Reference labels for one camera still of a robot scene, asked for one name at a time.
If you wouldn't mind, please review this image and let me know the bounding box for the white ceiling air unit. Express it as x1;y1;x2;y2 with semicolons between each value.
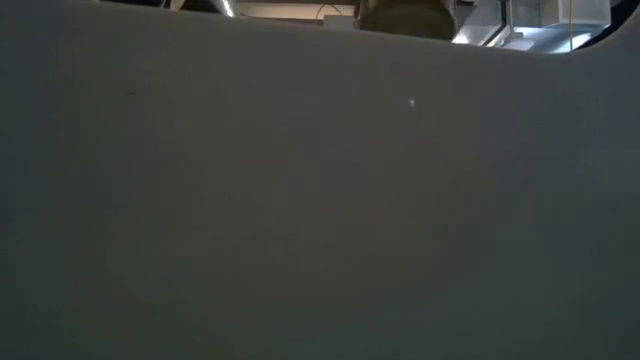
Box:
452;0;614;54

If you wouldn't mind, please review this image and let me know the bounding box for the white plastic bin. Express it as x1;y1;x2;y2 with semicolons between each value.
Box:
0;0;640;360

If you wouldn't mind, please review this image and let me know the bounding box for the narrow silver ceiling duct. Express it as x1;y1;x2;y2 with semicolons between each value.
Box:
177;0;239;19

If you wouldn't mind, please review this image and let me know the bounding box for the white ceiling box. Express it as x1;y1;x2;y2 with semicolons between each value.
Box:
322;13;357;30

